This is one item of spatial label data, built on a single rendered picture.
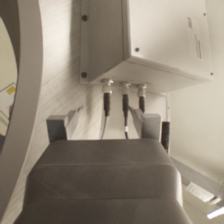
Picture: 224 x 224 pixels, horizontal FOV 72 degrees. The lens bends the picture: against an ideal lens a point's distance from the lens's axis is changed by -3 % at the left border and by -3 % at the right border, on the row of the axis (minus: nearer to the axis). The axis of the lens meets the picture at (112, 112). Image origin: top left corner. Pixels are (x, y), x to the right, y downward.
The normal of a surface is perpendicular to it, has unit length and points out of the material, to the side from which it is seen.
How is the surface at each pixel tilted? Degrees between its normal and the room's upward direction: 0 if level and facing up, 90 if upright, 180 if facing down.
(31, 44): 90
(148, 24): 90
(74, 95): 90
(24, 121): 90
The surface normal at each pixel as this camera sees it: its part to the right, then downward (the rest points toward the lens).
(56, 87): 0.51, -0.11
